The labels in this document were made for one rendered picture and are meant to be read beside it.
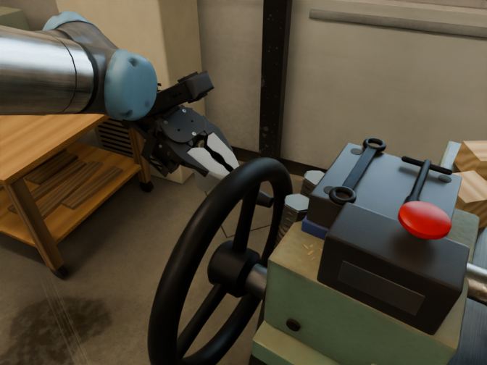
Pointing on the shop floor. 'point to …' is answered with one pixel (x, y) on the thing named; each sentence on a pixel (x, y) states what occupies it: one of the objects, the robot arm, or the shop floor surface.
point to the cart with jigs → (58, 178)
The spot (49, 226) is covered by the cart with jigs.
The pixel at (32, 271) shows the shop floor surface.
